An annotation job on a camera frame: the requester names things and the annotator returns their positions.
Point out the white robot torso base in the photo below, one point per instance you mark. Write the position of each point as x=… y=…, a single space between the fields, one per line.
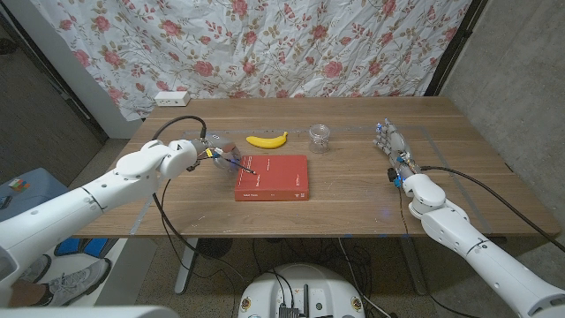
x=304 y=291

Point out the black backdrop stand pole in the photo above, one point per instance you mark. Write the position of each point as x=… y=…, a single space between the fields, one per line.
x=454 y=44

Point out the black mechanical pencil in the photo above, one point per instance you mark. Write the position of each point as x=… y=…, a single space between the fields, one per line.
x=246 y=168

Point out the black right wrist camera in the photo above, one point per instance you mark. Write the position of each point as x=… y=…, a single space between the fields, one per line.
x=394 y=176

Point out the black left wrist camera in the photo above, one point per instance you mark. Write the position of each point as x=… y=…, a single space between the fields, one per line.
x=192 y=168

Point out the person's bare lower leg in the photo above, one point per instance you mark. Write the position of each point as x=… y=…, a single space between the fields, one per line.
x=26 y=295

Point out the clear glass jar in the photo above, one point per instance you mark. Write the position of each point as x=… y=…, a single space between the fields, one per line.
x=319 y=139

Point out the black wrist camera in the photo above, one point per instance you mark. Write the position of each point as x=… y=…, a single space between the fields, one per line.
x=394 y=176
x=192 y=168

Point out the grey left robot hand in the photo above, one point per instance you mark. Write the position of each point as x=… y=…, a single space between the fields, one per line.
x=227 y=145

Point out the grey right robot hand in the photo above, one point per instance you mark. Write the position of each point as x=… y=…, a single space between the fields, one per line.
x=396 y=141

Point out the blue foot pedal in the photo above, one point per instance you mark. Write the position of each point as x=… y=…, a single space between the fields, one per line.
x=84 y=247

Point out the red hardcover book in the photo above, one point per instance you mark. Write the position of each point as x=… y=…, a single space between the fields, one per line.
x=278 y=179

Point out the rubik's cube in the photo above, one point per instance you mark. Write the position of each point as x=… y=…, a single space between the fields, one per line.
x=19 y=184

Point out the small black device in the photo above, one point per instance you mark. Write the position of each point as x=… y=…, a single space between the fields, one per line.
x=4 y=202

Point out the blue storage box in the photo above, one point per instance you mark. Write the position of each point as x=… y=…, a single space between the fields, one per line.
x=44 y=194

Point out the white robot chest shell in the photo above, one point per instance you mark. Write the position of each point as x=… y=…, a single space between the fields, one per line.
x=88 y=312

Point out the floral backdrop cloth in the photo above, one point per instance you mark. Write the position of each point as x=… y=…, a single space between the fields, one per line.
x=247 y=44

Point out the grey table leg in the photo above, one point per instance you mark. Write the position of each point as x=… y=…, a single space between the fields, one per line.
x=185 y=269
x=412 y=265

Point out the yellow toy banana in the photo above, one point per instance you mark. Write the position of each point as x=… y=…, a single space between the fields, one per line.
x=267 y=142

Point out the white power strip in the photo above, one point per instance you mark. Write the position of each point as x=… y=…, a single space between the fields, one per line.
x=172 y=99

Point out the grey sneaker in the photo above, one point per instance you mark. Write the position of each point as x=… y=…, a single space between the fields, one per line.
x=37 y=269
x=77 y=282

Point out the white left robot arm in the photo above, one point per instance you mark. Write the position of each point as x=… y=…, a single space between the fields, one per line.
x=110 y=190

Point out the black round disc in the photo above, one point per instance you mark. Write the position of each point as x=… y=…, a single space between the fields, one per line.
x=215 y=248

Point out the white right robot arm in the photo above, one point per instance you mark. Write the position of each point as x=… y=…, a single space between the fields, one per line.
x=481 y=252

